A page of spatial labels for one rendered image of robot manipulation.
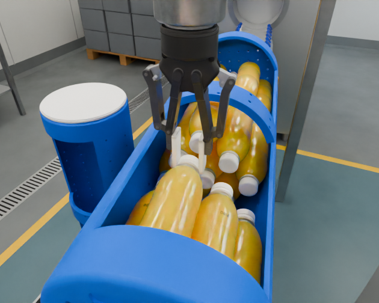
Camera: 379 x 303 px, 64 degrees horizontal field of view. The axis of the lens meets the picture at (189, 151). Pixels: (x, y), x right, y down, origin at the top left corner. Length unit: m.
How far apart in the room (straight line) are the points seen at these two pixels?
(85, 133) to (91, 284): 0.69
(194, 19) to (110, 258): 0.27
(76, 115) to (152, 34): 3.06
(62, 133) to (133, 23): 3.19
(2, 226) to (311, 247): 1.88
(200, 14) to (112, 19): 3.90
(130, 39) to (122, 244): 3.91
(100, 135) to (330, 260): 1.46
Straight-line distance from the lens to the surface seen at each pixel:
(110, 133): 1.00
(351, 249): 2.06
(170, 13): 0.37
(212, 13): 0.38
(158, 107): 0.46
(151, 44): 4.03
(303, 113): 1.77
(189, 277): 0.31
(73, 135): 0.99
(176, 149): 0.49
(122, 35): 4.23
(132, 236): 0.34
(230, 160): 0.59
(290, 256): 1.90
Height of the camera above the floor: 1.50
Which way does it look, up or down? 36 degrees down
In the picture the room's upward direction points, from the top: straight up
